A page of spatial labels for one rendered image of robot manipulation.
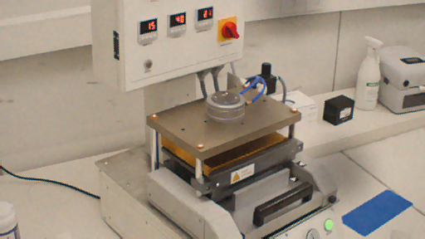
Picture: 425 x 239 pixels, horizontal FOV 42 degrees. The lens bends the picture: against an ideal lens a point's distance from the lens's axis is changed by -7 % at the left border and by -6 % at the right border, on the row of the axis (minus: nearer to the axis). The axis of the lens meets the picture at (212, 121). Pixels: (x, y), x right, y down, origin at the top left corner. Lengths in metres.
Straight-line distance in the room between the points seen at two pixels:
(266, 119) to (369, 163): 0.67
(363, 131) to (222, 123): 0.80
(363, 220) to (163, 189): 0.60
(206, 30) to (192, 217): 0.41
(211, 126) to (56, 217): 0.56
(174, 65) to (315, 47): 0.88
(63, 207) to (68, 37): 0.45
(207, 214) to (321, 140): 0.77
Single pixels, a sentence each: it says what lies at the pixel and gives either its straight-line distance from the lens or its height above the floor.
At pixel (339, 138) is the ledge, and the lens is 1.84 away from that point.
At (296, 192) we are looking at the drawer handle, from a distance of 1.17.
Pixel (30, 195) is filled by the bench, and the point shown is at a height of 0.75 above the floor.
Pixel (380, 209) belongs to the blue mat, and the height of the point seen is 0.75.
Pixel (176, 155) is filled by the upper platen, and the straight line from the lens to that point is 1.23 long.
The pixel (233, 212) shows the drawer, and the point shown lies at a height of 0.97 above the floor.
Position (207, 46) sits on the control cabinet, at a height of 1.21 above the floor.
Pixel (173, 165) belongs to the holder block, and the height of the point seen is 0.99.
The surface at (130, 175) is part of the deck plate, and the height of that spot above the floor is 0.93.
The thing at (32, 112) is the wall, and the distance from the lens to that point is 1.70.
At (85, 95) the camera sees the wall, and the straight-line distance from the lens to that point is 1.73.
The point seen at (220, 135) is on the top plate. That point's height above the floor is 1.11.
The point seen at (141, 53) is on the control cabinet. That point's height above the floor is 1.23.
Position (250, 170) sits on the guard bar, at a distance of 1.18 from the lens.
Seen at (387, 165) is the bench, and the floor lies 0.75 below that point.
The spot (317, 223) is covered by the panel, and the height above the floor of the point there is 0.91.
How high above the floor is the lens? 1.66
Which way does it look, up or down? 27 degrees down
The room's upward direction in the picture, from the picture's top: 2 degrees clockwise
